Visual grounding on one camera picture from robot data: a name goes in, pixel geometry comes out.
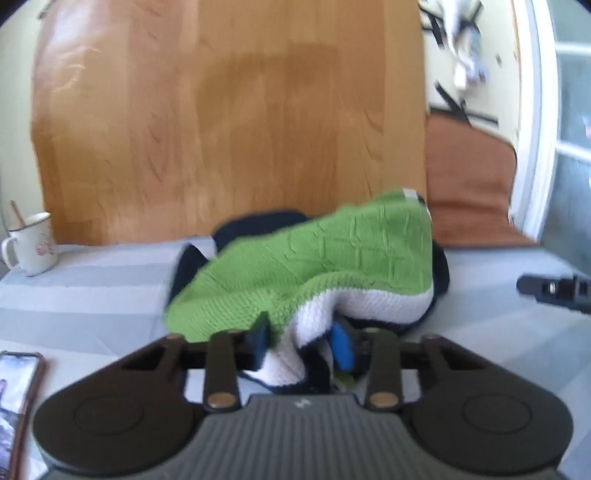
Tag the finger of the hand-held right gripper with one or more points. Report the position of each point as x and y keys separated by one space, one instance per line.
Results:
x=549 y=288

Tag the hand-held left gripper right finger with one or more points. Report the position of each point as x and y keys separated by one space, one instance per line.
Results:
x=342 y=347

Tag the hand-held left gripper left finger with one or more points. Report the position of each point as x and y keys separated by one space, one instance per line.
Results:
x=259 y=339

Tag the green white navy knit sweater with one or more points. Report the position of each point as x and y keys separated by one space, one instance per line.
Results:
x=323 y=244

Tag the brown perforated cushion mat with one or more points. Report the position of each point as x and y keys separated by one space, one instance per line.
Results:
x=466 y=180

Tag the grey striped bed sheet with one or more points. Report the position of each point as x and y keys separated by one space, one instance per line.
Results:
x=92 y=300

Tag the black tape strip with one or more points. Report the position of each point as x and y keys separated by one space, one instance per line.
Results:
x=480 y=117
x=434 y=30
x=445 y=94

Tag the wood-pattern vinyl sheet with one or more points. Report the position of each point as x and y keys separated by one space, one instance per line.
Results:
x=207 y=115

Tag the white enamel mug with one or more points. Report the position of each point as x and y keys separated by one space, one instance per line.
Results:
x=34 y=247

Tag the smartphone with brown case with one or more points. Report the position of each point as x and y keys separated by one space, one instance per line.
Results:
x=16 y=406

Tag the white window frame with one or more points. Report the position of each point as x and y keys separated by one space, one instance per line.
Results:
x=531 y=115

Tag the white wall outlet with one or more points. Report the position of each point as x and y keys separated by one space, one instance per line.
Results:
x=461 y=76

